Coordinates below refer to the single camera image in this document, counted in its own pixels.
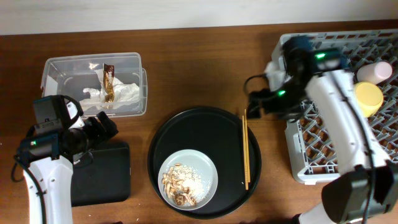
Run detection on grey dishwasher rack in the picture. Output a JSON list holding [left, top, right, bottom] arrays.
[[285, 29, 397, 185]]

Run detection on clear plastic waste bin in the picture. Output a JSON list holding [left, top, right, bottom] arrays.
[[41, 52, 147, 119]]

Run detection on grey plate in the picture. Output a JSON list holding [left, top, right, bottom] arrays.
[[157, 149, 218, 212]]

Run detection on black rectangular tray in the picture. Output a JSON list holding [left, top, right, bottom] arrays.
[[71, 142, 131, 207]]

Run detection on pink cup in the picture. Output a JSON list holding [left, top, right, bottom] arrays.
[[356, 62, 392, 85]]

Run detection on yellow bowl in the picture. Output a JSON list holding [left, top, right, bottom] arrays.
[[354, 82, 384, 118]]

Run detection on food leftovers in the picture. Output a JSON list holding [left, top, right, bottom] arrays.
[[161, 163, 208, 206]]

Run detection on round black serving tray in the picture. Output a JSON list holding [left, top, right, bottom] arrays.
[[147, 106, 262, 219]]

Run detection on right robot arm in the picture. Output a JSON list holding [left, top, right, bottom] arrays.
[[246, 35, 397, 223]]

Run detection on brown snack wrapper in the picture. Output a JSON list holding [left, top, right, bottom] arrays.
[[103, 63, 114, 103]]

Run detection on wooden chopstick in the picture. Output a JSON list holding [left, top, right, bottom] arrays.
[[242, 115, 249, 190], [244, 109, 251, 183]]

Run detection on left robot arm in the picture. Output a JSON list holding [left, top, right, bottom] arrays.
[[14, 95, 118, 223]]

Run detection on white napkin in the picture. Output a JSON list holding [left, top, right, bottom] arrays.
[[80, 88, 105, 111], [91, 69, 140, 109]]

